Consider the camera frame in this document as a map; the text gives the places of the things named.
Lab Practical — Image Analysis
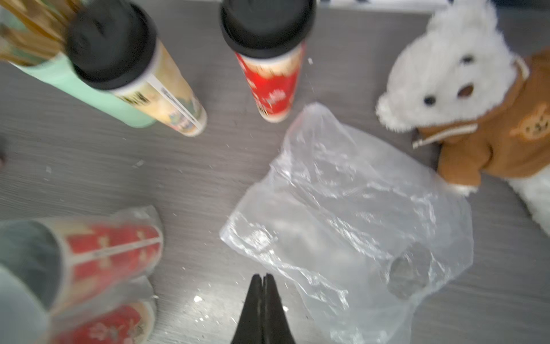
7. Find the white teddy bear brown hoodie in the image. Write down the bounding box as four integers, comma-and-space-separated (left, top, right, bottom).
375, 1, 549, 232

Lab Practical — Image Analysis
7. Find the red milk tea cup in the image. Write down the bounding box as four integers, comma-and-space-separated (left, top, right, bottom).
1, 219, 163, 314
50, 301, 156, 344
220, 0, 317, 123

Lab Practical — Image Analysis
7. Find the clear plastic bag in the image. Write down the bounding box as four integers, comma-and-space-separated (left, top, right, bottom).
220, 103, 474, 343
1, 206, 164, 343

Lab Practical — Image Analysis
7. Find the green cup holder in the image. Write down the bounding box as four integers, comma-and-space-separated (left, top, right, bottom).
17, 53, 156, 128

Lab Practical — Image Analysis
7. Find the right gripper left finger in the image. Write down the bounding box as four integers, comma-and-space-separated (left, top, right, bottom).
231, 274, 264, 344

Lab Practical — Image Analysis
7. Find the cream milk tea cup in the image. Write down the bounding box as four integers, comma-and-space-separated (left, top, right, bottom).
65, 1, 208, 137

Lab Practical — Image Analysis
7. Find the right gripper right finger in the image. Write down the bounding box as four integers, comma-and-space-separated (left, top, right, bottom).
262, 274, 296, 344

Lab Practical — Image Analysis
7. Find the red milk tea cup back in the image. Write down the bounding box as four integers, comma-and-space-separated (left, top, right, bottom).
220, 0, 317, 123

